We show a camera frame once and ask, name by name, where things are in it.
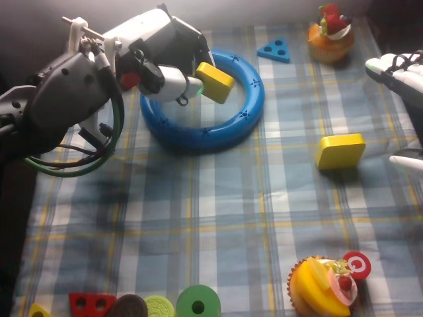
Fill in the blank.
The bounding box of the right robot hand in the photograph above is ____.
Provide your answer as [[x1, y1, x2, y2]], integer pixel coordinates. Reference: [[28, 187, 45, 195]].
[[365, 49, 423, 181]]

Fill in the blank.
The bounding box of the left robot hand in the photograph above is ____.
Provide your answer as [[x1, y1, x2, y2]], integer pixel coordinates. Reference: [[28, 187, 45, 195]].
[[100, 3, 217, 106]]

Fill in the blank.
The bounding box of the red rectangular block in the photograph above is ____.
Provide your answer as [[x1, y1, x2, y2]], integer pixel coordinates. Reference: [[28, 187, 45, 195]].
[[120, 71, 141, 90]]

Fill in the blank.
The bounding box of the strawberry cupcake toy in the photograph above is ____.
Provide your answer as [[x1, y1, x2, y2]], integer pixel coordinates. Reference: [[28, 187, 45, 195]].
[[307, 3, 356, 64]]

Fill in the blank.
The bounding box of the blue triangle block with holes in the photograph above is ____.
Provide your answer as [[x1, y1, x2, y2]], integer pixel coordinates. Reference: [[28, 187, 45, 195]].
[[256, 36, 291, 63]]

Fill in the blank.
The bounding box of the fruit-topped cupcake toy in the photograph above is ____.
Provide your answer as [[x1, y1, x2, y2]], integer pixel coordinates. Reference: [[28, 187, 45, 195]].
[[286, 254, 360, 317]]

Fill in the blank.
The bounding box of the green round block with hole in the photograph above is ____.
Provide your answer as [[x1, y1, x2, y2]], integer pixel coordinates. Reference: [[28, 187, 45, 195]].
[[175, 284, 221, 317]]

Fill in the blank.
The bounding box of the red block with holes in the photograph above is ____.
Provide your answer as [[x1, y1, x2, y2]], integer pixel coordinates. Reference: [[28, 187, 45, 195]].
[[68, 292, 117, 317]]

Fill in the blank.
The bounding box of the dark chocolate sandwich cookie toy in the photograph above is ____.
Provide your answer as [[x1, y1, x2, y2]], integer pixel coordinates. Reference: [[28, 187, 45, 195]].
[[105, 293, 149, 317]]

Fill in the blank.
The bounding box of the light green toy cookie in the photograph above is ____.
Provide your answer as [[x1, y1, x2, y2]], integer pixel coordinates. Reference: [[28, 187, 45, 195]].
[[143, 295, 175, 317]]

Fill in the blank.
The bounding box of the yellow block with hole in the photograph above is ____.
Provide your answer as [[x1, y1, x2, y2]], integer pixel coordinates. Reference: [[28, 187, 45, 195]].
[[28, 302, 54, 317]]

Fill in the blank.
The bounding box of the blue plaid cloth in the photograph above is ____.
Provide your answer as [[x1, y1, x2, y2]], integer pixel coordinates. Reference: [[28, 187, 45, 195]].
[[9, 19, 423, 317]]

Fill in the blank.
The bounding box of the green cable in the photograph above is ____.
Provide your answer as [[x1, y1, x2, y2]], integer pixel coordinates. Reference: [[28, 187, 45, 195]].
[[24, 95, 126, 178]]

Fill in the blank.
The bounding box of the blue ring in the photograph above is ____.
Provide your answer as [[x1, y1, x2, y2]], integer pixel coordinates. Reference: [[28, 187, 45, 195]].
[[139, 48, 266, 153]]

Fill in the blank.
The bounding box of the red round target piece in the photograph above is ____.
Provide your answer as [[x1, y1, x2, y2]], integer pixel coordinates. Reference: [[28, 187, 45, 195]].
[[342, 250, 372, 281]]

